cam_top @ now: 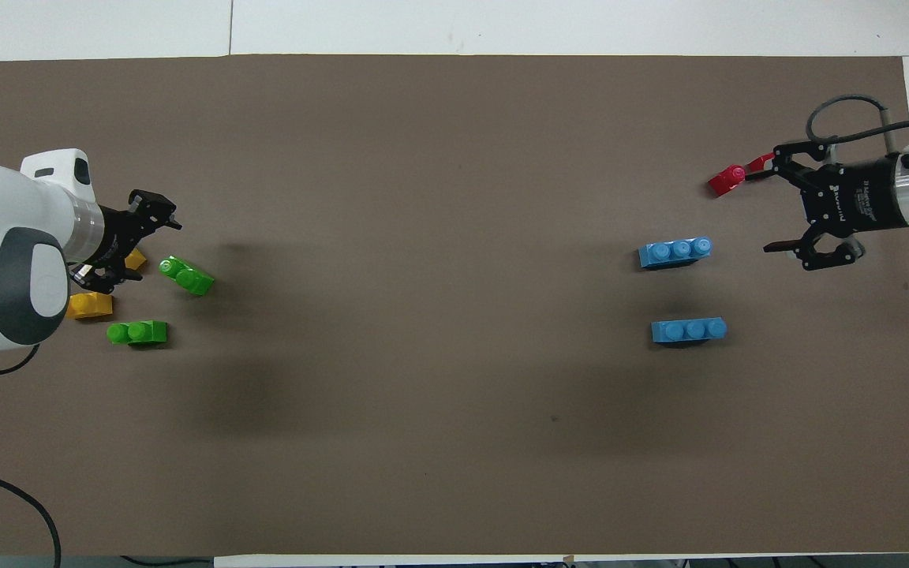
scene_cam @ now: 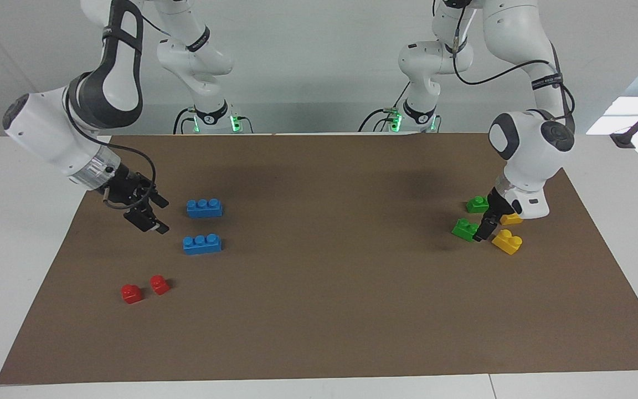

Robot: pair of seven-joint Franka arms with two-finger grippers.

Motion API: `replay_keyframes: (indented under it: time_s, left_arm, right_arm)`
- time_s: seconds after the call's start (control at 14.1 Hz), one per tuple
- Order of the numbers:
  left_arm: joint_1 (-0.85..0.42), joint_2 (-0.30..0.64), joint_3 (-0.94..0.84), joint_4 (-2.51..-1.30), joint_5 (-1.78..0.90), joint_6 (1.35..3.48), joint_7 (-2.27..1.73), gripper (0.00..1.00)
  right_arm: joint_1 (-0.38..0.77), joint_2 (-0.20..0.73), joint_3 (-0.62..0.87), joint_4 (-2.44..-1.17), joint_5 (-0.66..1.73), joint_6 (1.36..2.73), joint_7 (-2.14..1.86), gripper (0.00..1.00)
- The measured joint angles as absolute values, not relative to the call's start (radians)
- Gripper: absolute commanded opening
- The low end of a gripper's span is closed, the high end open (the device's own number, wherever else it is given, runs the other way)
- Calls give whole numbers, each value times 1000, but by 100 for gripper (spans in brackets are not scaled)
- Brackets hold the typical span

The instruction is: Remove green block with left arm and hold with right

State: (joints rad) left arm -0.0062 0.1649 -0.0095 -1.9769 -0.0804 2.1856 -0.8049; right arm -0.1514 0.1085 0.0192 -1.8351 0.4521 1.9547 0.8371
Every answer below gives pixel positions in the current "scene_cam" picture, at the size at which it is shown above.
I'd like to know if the brown paper table mat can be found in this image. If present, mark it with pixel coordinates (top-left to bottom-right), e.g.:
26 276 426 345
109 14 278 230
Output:
0 132 638 385

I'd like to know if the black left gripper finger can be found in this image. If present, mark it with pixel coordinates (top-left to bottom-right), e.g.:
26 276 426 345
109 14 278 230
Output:
474 216 498 242

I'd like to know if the black right base cable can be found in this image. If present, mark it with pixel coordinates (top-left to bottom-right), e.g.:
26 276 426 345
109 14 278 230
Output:
173 107 193 135

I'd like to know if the black base cable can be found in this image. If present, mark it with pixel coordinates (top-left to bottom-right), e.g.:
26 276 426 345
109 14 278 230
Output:
173 107 193 135
358 108 395 134

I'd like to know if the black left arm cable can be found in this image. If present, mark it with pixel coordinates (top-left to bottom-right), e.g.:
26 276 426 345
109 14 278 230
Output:
433 0 576 134

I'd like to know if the black left base cable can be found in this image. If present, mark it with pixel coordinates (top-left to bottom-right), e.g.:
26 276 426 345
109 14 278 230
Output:
358 108 395 134

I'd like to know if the blue three-stud toy block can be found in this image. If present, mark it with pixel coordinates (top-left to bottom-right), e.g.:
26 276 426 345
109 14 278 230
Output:
186 198 223 218
182 233 223 255

